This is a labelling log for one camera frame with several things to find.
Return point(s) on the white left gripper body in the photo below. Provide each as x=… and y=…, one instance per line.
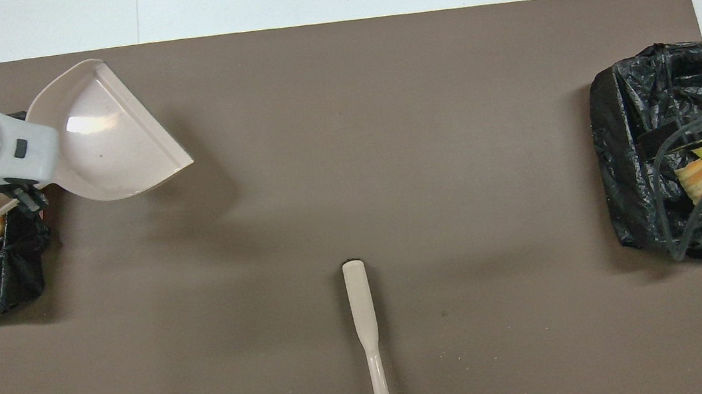
x=31, y=152

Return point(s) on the striped croissant bread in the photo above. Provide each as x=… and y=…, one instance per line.
x=697, y=181

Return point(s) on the beige plastic dustpan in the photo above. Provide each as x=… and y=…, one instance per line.
x=109, y=139

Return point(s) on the beige hand brush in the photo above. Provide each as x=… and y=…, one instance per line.
x=361, y=303

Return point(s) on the brown table mat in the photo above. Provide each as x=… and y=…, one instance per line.
x=382, y=119

